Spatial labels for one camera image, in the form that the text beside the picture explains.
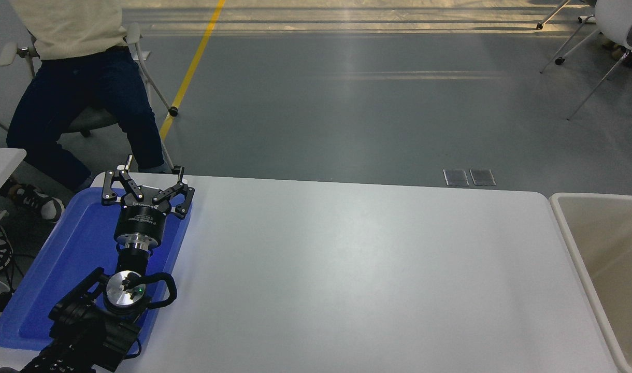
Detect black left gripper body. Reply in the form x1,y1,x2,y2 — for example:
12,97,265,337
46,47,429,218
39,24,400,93
113,186,174,242

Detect blue plastic tray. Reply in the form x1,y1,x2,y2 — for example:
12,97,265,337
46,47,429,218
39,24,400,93
0,186,193,358

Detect grey office chair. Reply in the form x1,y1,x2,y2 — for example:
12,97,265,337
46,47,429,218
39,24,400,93
0,22,184,177

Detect person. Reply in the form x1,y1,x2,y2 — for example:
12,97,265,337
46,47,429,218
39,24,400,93
6,0,166,223

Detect small white side table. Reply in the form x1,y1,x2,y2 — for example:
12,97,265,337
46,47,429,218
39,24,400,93
0,148,27,236

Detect white chair metal legs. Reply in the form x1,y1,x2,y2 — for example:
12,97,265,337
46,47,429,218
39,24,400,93
535,0,596,30
540,0,632,121

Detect large pale bin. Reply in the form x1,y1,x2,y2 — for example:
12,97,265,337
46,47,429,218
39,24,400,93
548,193,632,373

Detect black floor cables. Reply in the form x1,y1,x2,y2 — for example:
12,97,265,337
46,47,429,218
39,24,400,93
0,228,24,322

